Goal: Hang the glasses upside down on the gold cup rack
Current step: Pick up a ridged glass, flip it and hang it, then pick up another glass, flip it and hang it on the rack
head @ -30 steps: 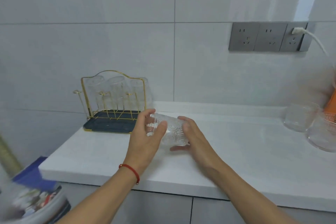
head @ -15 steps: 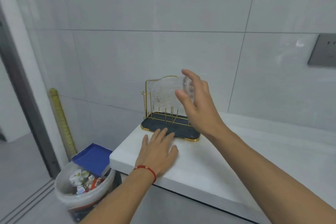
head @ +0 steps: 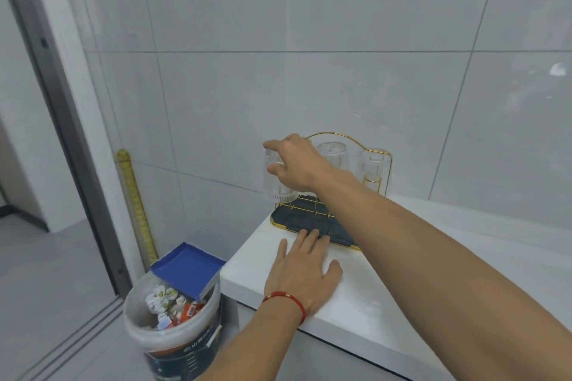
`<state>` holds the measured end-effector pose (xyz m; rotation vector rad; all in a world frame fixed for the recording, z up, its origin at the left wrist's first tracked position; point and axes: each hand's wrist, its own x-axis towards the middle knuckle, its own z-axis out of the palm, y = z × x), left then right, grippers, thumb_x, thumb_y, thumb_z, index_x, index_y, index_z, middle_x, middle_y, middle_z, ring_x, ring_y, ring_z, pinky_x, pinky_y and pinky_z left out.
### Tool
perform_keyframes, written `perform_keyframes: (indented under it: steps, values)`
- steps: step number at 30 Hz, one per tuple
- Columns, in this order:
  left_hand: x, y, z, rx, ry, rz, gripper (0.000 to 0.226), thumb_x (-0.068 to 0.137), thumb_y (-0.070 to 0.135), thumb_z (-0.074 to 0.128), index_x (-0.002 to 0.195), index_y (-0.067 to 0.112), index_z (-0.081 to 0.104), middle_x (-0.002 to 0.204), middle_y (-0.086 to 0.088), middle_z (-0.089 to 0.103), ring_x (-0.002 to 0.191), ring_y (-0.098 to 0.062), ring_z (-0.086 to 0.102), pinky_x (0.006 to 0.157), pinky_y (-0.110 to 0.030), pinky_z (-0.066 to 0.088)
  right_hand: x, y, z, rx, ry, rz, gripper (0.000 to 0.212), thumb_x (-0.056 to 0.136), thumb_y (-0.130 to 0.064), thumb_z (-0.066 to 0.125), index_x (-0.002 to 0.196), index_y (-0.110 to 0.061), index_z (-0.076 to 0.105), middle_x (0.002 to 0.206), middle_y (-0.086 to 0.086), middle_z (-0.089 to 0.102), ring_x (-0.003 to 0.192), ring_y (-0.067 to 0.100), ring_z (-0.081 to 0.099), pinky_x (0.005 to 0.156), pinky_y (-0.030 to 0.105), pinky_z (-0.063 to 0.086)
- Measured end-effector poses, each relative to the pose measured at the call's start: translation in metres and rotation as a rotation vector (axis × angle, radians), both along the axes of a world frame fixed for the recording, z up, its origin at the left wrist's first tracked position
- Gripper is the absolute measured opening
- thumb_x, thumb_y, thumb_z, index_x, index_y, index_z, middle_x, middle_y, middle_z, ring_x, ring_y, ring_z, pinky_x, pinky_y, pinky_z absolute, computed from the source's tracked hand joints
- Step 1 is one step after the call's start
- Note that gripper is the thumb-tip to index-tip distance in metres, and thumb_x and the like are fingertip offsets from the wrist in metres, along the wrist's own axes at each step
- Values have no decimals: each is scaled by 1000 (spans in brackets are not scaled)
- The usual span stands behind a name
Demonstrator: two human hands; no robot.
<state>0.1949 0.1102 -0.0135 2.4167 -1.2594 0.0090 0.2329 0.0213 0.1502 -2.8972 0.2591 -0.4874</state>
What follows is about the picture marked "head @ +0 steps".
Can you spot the white plastic paint bucket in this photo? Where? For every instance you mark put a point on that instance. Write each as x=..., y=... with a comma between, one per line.
x=178, y=349

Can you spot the person's right forearm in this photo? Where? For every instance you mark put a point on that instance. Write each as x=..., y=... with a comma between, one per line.
x=424, y=269

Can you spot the person's right hand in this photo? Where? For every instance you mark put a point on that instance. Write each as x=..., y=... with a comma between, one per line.
x=298, y=164

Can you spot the yellow folding ruler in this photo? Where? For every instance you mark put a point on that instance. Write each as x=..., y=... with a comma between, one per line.
x=134, y=202

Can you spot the grey sliding door frame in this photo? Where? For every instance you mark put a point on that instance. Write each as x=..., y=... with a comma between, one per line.
x=58, y=95

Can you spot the person's left thumb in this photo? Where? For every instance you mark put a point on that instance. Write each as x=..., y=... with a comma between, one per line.
x=335, y=271

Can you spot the dark tray with gold rim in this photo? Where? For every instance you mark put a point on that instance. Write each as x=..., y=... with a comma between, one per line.
x=295, y=221

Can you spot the clear ribbed glass cup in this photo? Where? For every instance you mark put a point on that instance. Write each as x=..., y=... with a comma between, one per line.
x=336, y=155
x=273, y=189
x=373, y=171

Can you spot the red and white wrapper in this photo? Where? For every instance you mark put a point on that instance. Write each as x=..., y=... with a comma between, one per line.
x=187, y=310

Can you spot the person's left middle finger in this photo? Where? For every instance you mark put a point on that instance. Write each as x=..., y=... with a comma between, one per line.
x=312, y=243

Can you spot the person's left little finger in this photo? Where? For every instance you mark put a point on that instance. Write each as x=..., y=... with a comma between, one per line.
x=282, y=253

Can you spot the metal floor door track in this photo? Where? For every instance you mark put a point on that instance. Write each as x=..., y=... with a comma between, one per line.
x=76, y=336

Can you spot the person's left hand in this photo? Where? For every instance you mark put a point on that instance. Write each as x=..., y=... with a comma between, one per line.
x=301, y=280

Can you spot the person's left forearm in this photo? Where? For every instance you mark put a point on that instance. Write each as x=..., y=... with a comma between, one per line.
x=250, y=345

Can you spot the crumpled white paper trash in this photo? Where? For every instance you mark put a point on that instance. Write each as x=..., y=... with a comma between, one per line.
x=158, y=298

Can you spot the person's right thumb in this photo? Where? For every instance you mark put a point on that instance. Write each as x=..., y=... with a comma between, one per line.
x=277, y=168

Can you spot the blue cardboard box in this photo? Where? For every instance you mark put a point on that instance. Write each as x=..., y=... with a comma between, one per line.
x=190, y=267

